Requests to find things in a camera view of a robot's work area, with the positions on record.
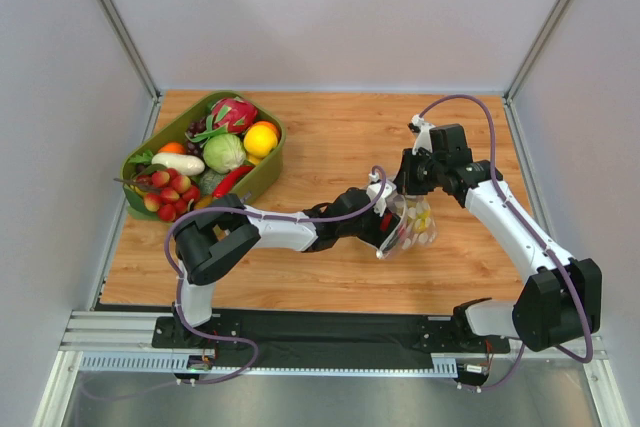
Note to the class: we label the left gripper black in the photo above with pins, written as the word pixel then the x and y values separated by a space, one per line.
pixel 382 226

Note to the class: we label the fake red cherry bunch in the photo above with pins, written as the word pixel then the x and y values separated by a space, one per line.
pixel 163 195

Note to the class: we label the fake orange persimmon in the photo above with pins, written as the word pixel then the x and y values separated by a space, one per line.
pixel 269 125

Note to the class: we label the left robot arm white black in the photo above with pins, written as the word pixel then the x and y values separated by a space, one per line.
pixel 209 243

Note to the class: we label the fake yellow banana bunch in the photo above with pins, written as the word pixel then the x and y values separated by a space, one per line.
pixel 420 218

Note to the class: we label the olive green plastic bin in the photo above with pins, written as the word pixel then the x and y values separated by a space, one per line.
pixel 266 170

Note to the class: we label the fake red apple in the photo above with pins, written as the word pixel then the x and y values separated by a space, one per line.
pixel 387 226

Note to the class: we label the fake white radish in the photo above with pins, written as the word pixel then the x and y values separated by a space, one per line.
pixel 184 164

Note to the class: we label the fake yellow lemon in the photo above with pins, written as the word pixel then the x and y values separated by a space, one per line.
pixel 260 140

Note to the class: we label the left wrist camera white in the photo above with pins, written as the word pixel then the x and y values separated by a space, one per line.
pixel 383 194

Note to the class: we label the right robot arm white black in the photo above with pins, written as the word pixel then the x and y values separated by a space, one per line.
pixel 561 296

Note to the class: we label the fake green cabbage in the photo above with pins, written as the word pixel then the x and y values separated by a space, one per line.
pixel 224 153

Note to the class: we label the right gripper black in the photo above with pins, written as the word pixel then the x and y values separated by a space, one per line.
pixel 407 179

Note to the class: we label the black base mat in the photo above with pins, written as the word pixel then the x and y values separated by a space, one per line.
pixel 324 340

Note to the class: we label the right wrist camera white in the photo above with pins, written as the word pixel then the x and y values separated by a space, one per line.
pixel 421 131

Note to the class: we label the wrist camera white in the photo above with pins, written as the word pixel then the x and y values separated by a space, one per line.
pixel 421 131
pixel 383 194

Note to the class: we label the fake small orange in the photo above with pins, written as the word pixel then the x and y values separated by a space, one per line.
pixel 173 147

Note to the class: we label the clear zip top bag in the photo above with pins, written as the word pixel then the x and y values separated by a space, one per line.
pixel 405 238

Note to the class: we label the fake dark grapes in bin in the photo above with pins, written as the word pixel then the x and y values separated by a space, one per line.
pixel 196 128

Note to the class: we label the fake broccoli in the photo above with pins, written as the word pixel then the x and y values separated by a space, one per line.
pixel 209 181

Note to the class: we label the fake red chili pepper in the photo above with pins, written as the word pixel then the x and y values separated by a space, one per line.
pixel 230 180

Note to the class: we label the fake pink dragon fruit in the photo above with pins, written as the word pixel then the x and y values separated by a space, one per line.
pixel 232 115

